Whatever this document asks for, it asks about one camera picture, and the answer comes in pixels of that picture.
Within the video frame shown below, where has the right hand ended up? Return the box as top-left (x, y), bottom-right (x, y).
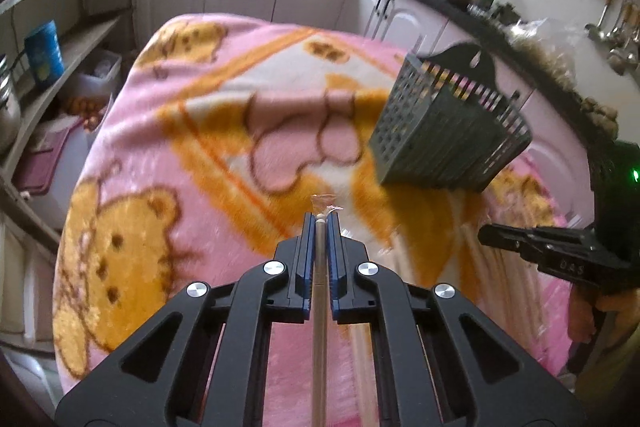
top-left (567, 285), bottom-right (639, 349)

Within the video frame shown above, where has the pink bear blanket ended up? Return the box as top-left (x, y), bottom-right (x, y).
top-left (53, 14), bottom-right (568, 426)

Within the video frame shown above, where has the dark green utensil basket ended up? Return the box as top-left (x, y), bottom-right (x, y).
top-left (369, 42), bottom-right (532, 192)

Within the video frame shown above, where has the plastic bag of food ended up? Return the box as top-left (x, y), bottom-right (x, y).
top-left (506, 18), bottom-right (586, 92)

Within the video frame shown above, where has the hanging steel ladle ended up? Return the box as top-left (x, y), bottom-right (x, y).
top-left (585, 0), bottom-right (613, 42)

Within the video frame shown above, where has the blue tin can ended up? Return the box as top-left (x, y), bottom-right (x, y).
top-left (24, 20), bottom-right (65, 89)

